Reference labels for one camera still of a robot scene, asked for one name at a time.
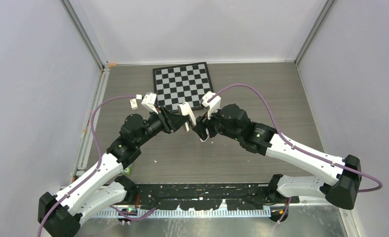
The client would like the purple cable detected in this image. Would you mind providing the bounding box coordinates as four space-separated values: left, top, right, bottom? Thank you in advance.
37 95 140 237
211 83 384 193

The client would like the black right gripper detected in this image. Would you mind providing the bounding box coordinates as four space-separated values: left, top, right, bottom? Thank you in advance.
193 104 241 141

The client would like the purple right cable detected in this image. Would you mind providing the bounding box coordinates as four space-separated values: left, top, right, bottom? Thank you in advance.
211 83 384 193

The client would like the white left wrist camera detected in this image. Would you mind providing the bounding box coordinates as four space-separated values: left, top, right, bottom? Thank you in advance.
136 92 158 114

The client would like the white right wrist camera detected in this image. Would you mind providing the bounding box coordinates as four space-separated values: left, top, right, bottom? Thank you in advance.
200 91 221 119

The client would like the white staple box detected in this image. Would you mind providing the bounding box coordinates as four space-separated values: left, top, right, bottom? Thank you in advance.
130 99 138 110

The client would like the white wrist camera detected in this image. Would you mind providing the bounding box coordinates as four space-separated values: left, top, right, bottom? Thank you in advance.
136 92 158 114
200 91 221 119

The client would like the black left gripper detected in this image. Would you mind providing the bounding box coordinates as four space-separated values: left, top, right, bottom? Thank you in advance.
135 106 188 147

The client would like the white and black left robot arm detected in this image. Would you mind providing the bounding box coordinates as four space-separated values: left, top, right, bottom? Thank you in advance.
38 103 195 237

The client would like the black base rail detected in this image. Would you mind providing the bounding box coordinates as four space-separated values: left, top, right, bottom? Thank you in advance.
119 183 287 211

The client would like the green toy block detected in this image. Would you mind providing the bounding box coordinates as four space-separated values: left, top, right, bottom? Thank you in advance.
123 166 132 175

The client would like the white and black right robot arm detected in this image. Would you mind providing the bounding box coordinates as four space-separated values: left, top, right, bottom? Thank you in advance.
193 104 362 210

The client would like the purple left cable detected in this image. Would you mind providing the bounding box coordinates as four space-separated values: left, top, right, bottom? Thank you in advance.
37 95 140 237

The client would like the black and white chessboard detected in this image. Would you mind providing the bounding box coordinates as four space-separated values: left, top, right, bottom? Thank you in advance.
153 62 214 112

